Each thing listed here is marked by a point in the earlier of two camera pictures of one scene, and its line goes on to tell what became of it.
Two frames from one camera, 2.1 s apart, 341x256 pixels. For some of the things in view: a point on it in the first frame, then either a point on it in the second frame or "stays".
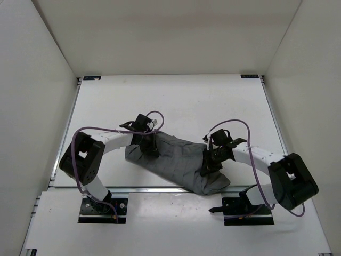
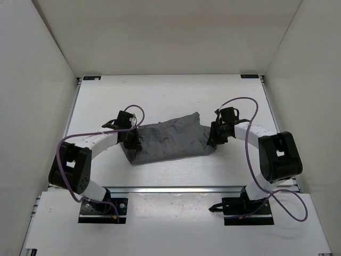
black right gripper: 208,167 -> 213,139
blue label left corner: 91,78 stays
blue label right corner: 249,76 stays
